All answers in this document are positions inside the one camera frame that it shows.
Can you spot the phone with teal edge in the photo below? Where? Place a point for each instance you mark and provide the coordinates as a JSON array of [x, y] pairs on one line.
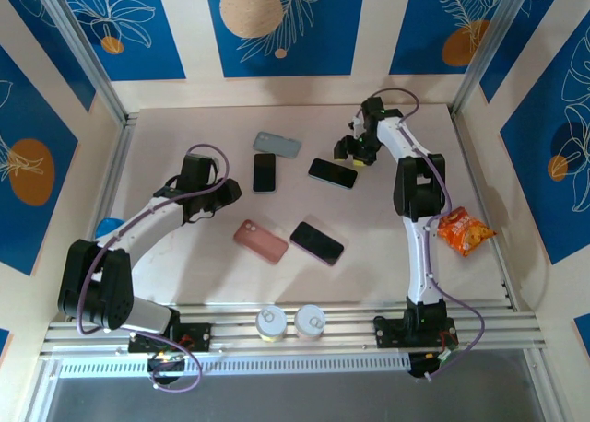
[[333, 173]]

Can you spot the phone with light blue edge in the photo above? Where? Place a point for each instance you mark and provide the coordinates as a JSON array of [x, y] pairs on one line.
[[264, 173]]

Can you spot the pink phone case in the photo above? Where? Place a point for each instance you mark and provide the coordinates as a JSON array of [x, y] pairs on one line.
[[260, 241]]

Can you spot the grey phone case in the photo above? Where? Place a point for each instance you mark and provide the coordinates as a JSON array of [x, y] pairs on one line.
[[276, 144]]

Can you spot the phone with purple edge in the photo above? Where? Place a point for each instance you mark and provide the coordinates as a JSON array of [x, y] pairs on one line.
[[317, 243]]

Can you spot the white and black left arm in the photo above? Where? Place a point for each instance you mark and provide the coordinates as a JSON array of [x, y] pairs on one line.
[[147, 219]]

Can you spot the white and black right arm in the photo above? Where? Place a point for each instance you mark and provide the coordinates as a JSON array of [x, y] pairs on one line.
[[419, 265]]

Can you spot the white jar with blue lid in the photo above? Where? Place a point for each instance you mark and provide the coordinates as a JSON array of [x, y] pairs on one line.
[[107, 226]]

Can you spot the orange chip bag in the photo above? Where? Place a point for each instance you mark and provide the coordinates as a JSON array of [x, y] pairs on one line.
[[465, 230]]

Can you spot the tin can with yellow label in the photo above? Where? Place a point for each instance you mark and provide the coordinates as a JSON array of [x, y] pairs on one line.
[[270, 323]]

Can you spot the tin can with pink label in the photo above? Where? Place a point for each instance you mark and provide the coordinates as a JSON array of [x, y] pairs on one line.
[[310, 321]]

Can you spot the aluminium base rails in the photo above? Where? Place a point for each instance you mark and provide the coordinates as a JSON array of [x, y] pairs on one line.
[[341, 327]]

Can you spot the grey metal sheet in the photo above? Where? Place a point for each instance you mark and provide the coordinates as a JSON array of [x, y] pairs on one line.
[[299, 401]]

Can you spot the aluminium side rail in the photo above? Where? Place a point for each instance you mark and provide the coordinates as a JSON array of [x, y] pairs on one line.
[[117, 164], [488, 210]]

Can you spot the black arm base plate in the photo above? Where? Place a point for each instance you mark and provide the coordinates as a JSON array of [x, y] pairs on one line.
[[389, 334], [198, 336]]

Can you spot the aluminium frame post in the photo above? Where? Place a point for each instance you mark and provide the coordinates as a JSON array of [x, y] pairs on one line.
[[484, 49], [83, 49]]

